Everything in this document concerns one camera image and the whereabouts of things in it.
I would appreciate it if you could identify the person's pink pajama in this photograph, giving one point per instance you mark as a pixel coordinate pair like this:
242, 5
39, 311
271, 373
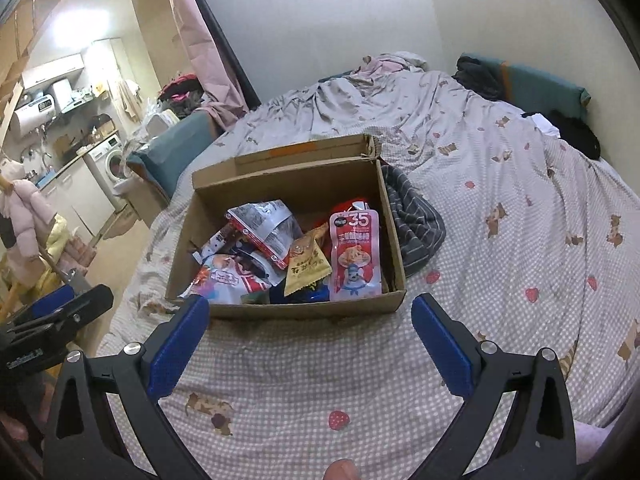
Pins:
590, 445

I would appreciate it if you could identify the white range hood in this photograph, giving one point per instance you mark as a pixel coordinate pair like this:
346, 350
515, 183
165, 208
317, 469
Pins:
52, 72

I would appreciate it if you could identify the hanging beige towel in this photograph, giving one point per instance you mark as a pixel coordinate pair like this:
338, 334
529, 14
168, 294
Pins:
131, 97

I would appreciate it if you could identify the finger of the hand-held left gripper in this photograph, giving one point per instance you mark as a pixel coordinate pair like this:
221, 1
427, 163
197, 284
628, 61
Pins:
45, 304
87, 306

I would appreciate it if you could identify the brown door mat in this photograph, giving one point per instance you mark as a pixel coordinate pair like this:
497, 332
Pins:
120, 227

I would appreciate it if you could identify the black pole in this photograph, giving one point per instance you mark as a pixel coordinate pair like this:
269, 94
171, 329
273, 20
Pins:
227, 52

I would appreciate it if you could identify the pink crumpled cloth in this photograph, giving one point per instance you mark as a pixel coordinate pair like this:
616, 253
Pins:
387, 62

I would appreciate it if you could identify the teal pillow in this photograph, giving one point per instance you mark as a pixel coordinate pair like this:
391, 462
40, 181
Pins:
540, 87

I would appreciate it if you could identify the white washing machine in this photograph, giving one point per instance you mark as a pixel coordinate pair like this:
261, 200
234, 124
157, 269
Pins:
107, 160

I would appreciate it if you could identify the yellow padded jacket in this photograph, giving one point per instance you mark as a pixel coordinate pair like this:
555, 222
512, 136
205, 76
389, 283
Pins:
57, 245

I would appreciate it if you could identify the checked printed bed blanket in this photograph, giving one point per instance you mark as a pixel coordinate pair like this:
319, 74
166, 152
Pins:
500, 270

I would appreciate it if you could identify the pink padded jacket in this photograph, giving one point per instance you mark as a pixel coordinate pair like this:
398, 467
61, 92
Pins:
25, 215

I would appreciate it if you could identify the person's right hand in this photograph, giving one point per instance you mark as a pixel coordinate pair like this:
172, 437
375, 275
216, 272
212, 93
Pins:
341, 471

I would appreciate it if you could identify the white dark snack wrapper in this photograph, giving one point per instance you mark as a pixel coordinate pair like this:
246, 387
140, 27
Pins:
252, 272

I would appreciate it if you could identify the pink folded garment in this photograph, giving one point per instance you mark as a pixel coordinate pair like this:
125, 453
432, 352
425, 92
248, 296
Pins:
80, 250

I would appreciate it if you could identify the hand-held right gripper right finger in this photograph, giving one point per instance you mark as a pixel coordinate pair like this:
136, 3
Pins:
445, 347

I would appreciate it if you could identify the pink snack pouch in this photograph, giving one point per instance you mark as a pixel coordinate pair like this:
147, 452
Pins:
355, 260

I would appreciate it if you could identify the pink curtain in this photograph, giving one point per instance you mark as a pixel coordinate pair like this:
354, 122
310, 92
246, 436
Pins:
200, 45

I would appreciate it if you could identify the wooden rack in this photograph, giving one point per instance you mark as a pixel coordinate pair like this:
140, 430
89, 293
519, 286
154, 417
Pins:
12, 300

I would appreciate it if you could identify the blue green-print snack packet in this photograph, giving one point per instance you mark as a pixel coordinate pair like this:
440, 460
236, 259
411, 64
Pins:
300, 294

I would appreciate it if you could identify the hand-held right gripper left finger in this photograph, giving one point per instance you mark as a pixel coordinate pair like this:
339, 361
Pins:
180, 345

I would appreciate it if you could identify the cardboard box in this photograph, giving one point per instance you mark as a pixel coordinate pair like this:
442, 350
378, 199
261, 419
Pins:
300, 180

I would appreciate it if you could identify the beige bedside cabinet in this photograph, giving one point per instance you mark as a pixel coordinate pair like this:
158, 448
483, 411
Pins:
145, 200

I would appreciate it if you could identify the dark clothes pile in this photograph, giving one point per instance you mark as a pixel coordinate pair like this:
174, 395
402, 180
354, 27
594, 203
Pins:
180, 90

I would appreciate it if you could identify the teal cushion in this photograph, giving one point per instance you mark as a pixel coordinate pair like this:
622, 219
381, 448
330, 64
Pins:
170, 147

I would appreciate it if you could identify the white pink snack packet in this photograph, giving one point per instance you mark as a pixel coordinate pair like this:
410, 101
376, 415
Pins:
220, 277

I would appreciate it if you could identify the red snack packet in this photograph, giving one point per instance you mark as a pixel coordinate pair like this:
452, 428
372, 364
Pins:
342, 208

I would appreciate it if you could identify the white water heater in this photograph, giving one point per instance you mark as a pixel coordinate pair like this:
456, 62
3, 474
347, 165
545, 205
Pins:
30, 115

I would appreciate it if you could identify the black garment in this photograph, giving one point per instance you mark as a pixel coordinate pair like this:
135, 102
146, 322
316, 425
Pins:
475, 77
575, 135

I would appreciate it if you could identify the white kitchen cabinet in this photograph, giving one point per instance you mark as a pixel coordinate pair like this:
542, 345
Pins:
75, 195

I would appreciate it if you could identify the white foam box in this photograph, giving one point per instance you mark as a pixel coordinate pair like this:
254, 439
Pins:
162, 121

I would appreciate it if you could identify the silver red-edged snack packet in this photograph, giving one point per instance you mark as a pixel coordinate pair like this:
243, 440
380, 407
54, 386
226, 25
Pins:
265, 230

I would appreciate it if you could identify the tan cartoon snack packet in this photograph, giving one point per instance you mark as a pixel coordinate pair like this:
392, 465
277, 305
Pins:
307, 265

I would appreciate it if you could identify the dark striped cloth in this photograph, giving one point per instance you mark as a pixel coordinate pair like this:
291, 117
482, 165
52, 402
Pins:
417, 220

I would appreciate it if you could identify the grey crumpled bed sheet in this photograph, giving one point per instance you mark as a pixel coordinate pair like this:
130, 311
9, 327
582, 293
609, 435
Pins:
360, 105

